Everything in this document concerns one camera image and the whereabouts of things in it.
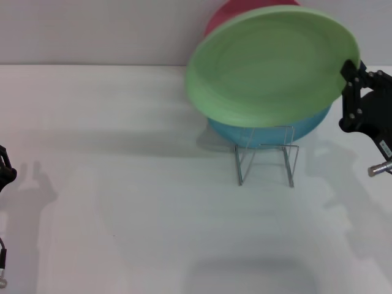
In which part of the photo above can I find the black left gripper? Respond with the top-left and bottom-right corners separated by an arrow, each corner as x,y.
0,145 -> 18,192

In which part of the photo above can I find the green plate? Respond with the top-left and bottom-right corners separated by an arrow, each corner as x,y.
186,6 -> 361,127

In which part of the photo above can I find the teal plate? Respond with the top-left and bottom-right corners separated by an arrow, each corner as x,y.
206,104 -> 334,150

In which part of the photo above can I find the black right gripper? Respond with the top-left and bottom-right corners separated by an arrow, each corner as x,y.
338,60 -> 392,160

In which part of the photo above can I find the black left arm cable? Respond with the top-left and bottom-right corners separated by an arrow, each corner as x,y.
0,237 -> 7,271

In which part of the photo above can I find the metal wire plate rack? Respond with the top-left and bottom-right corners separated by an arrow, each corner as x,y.
234,124 -> 300,188

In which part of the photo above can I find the red plate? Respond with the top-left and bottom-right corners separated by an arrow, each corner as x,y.
203,0 -> 303,37

